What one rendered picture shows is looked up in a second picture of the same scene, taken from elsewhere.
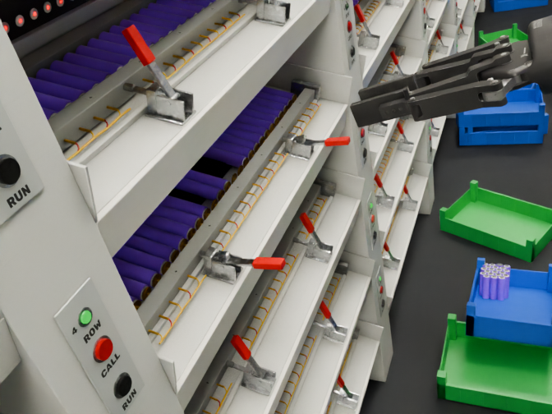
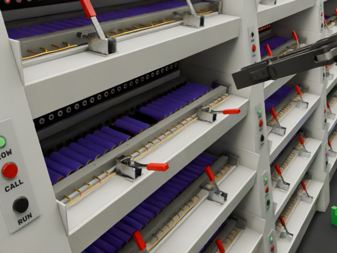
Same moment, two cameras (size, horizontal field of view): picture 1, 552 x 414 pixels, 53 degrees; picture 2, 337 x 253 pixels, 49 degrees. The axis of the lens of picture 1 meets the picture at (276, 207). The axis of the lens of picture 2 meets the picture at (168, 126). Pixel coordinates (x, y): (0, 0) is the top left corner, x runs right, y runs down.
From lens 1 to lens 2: 0.17 m
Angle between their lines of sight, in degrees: 17
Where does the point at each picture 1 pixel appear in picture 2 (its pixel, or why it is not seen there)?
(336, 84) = not seen: hidden behind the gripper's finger
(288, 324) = (183, 239)
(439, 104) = (287, 66)
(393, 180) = (292, 173)
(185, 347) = (85, 211)
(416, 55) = (316, 93)
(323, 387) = not seen: outside the picture
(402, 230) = (298, 215)
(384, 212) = (281, 193)
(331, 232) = (229, 187)
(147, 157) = (74, 66)
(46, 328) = not seen: outside the picture
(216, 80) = (140, 43)
